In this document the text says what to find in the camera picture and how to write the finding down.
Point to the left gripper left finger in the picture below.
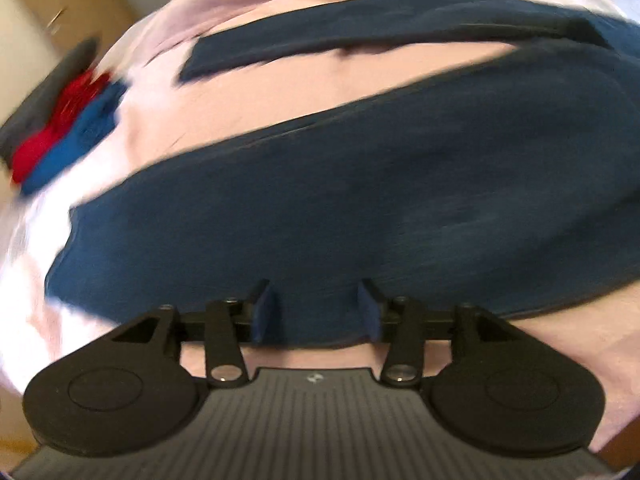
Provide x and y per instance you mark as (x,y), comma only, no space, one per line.
(228,324)

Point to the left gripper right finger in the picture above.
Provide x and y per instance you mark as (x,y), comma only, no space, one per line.
(399,323)

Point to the dark blue denim jeans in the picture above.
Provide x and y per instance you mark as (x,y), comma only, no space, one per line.
(512,184)

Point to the pink textured bedspread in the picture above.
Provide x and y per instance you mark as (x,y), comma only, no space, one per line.
(160,117)

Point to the blue folded garment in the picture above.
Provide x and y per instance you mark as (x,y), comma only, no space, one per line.
(47,155)

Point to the red folded garment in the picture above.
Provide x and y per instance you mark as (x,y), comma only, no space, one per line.
(71,101)

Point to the dark grey folded garment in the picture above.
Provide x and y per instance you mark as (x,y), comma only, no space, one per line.
(35,110)

